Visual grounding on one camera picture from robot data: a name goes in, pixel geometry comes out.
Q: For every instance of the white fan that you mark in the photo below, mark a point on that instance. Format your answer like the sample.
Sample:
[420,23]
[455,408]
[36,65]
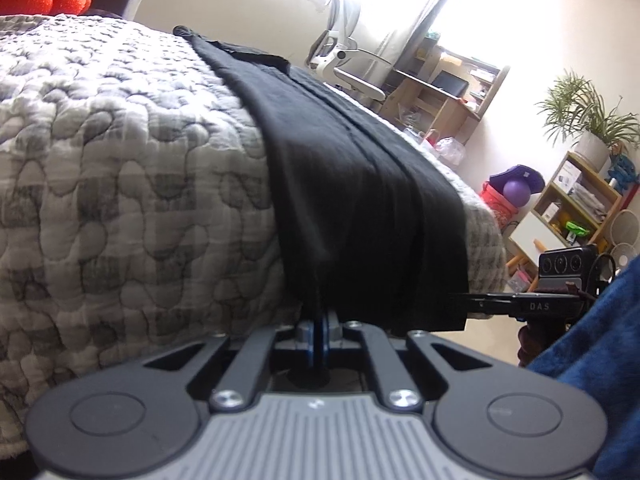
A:
[617,260]
[625,225]

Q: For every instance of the white box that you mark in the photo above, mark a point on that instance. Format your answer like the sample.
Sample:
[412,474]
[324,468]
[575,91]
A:
[567,176]

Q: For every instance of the potted green plant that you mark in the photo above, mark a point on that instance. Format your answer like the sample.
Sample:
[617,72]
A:
[592,150]

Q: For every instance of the purple hat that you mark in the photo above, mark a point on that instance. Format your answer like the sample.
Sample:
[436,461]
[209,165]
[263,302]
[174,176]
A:
[525,172]

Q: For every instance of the grey-brown window curtain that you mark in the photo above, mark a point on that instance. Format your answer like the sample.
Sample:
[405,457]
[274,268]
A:
[435,0]

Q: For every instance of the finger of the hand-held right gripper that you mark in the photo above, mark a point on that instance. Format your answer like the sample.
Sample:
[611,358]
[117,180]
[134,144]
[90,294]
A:
[480,302]

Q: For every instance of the person's right forearm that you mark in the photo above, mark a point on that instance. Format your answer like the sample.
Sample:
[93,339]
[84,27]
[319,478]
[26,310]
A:
[600,375]

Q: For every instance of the person's right hand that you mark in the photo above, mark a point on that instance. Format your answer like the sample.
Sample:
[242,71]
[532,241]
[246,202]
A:
[528,347]

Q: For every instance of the red printed bag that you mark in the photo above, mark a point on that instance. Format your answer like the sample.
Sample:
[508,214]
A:
[500,207]

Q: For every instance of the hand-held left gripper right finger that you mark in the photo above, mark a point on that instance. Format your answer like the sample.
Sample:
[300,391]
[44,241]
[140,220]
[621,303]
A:
[327,332]

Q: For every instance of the wooden shelf cabinet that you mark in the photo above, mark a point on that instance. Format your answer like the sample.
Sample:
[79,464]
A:
[530,230]

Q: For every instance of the white office chair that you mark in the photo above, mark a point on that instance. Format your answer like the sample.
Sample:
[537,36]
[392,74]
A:
[345,20]

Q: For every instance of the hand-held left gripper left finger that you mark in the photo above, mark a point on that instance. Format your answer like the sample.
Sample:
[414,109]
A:
[312,337]

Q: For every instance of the green toy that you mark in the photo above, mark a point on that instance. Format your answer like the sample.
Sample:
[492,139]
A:
[577,230]

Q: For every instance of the black pants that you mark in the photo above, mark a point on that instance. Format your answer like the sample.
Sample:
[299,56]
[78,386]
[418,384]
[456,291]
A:
[350,185]

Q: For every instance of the blue toy figure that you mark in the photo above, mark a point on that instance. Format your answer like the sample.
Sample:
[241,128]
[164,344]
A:
[622,170]

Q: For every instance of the purple ball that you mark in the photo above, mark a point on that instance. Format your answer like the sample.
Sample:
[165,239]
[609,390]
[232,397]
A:
[515,192]

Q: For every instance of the wooden desk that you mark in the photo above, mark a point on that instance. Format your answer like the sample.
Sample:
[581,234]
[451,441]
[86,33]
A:
[435,105]

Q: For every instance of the black laptop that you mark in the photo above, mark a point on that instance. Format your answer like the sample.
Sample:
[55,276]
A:
[450,85]

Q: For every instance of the grey quilted blanket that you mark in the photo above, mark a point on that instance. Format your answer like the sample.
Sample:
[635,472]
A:
[125,185]

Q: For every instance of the translucent plastic bag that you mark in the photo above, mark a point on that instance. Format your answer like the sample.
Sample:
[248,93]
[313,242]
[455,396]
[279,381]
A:
[450,150]

